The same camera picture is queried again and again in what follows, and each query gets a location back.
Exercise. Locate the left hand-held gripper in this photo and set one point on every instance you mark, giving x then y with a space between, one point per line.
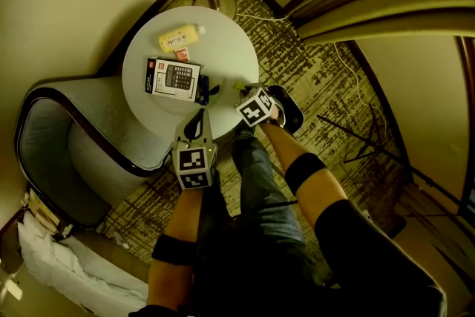
194 163

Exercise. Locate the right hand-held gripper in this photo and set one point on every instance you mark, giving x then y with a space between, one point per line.
256 107

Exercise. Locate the yellow sticky note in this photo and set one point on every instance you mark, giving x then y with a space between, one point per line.
239 87

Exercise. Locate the black waste bin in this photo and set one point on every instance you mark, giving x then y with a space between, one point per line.
293 111

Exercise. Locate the person's right forearm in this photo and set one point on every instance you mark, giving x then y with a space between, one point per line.
282 144

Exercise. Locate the person's left forearm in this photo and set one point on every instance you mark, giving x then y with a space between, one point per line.
182 211

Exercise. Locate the blue plastic toy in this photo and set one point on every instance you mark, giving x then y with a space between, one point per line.
203 91

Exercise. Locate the calculator retail box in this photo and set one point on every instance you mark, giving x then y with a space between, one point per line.
174 79

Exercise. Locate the round white side table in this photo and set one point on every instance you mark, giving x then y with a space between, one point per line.
230 48

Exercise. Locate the person's legs in jeans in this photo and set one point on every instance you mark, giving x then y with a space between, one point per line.
256 178

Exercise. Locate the small red packet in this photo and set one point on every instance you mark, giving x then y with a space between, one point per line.
182 54

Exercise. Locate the yellow drink bottle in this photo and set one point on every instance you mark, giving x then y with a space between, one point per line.
178 39

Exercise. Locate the black light stand tripod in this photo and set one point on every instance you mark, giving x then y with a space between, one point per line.
371 147

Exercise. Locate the brown paper bag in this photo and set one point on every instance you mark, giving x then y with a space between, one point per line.
44 213

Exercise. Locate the person's black top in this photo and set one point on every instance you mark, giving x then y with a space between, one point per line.
371 263

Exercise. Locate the white bedding pile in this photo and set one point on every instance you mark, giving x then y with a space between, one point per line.
55 263

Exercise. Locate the wooden-framed grid window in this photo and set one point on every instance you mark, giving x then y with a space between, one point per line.
468 122

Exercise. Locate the grey armchair with dark frame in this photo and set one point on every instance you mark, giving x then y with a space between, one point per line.
48 144

